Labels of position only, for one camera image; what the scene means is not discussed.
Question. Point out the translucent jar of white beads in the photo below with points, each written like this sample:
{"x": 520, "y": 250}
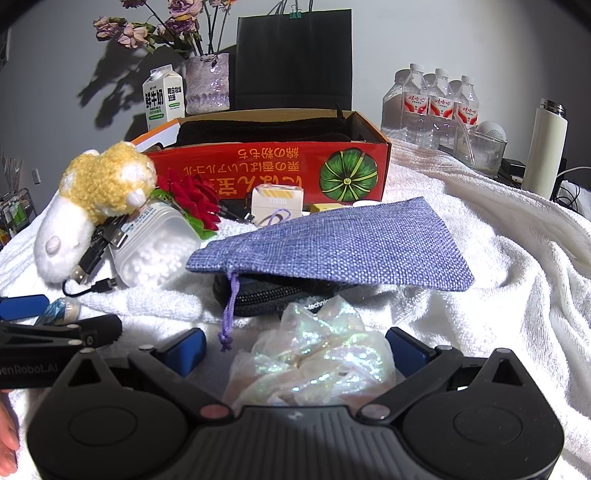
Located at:
{"x": 152, "y": 251}

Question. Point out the black paper bag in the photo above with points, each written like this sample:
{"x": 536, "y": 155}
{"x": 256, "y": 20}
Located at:
{"x": 293, "y": 60}

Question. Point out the white round speaker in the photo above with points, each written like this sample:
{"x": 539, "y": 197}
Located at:
{"x": 491, "y": 131}

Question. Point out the metal storage rack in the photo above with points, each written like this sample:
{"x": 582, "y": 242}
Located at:
{"x": 16, "y": 214}

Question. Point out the blue foil egg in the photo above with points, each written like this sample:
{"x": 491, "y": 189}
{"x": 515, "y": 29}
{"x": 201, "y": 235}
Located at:
{"x": 60, "y": 310}

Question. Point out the iridescent organza bag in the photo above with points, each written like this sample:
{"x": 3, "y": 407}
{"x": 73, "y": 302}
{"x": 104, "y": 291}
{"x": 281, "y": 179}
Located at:
{"x": 314, "y": 350}

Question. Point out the white green milk carton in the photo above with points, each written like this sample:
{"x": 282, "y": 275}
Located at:
{"x": 164, "y": 99}

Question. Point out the white thermos bottle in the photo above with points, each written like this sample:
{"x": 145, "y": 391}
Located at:
{"x": 545, "y": 147}

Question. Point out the white wall outlet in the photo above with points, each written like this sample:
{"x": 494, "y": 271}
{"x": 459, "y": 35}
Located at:
{"x": 36, "y": 177}

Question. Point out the red cardboard box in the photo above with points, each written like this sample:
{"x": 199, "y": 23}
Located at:
{"x": 277, "y": 164}

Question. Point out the white towel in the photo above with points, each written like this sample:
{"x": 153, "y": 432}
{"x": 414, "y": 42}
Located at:
{"x": 508, "y": 286}

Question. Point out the yellow and white plush toy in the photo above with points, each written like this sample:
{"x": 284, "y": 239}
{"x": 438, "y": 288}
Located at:
{"x": 111, "y": 180}

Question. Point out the clear glass container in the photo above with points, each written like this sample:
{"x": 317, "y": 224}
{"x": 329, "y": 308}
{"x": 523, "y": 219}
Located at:
{"x": 480, "y": 154}

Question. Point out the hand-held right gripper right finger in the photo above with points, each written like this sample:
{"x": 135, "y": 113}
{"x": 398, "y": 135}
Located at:
{"x": 406, "y": 348}

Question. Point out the person's left hand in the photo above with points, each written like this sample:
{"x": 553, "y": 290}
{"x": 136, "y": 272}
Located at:
{"x": 7, "y": 438}

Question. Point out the black zip case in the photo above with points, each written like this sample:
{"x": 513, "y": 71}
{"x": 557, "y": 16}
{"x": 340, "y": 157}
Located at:
{"x": 263, "y": 297}

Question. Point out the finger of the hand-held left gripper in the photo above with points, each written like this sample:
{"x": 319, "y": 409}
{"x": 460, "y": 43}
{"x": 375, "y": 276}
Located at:
{"x": 97, "y": 332}
{"x": 23, "y": 308}

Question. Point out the black power adapter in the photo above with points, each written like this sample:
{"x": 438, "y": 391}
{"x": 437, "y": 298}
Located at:
{"x": 513, "y": 170}

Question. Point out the red artificial rose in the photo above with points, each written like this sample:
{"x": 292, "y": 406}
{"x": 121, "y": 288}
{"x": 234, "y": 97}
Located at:
{"x": 191, "y": 196}

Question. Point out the yellow small box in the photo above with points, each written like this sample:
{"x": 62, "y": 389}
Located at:
{"x": 330, "y": 208}

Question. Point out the green binder clip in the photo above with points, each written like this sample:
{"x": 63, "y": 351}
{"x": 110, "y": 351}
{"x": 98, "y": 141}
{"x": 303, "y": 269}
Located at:
{"x": 294, "y": 13}

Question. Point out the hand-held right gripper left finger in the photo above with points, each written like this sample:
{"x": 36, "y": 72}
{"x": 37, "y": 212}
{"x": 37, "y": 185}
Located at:
{"x": 187, "y": 353}

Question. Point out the pack of clear water bottles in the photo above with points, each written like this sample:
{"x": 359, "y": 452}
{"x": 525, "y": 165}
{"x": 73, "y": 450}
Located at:
{"x": 429, "y": 110}

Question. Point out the dried pink flowers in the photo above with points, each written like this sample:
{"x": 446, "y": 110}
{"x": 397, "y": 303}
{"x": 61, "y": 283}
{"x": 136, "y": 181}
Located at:
{"x": 134, "y": 34}

